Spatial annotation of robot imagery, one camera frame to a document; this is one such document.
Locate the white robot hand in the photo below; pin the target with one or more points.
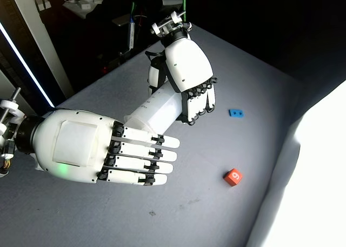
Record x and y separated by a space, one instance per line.
186 63
75 141

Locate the large clear plastic syringe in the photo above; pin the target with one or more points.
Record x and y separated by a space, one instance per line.
162 109

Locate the blue flat block two holes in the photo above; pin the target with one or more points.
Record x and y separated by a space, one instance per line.
236 113

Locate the white light strip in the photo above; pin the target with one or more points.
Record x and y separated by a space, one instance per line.
27 68

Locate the white pillar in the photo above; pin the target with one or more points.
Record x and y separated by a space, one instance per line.
40 41

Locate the pile of white boxes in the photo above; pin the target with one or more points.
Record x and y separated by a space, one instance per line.
83 3

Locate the red number cube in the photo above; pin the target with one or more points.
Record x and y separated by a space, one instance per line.
233 177

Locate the grey table cloth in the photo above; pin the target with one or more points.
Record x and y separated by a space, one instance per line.
189 203

